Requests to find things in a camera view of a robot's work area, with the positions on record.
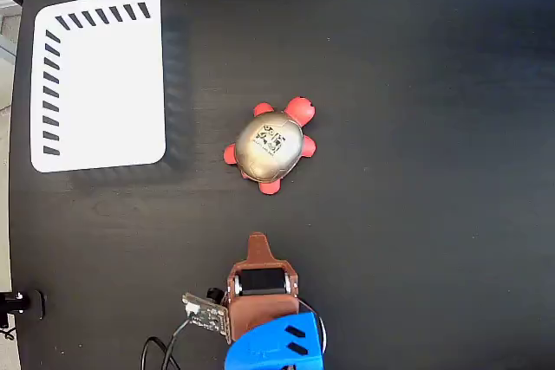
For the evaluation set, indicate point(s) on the orange-brown gripper with servo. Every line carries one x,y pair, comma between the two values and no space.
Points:
263,311

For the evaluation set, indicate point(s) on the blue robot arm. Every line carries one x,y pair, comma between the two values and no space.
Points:
269,344

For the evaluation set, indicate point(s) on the camera circuit board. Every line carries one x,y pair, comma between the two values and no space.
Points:
208,313

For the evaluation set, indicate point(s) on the red turtle toy gold shell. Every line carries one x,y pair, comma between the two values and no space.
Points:
269,153

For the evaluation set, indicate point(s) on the black stand clamp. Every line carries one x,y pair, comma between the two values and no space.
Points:
17,303

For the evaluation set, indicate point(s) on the white slotted tray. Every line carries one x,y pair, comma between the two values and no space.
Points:
108,84

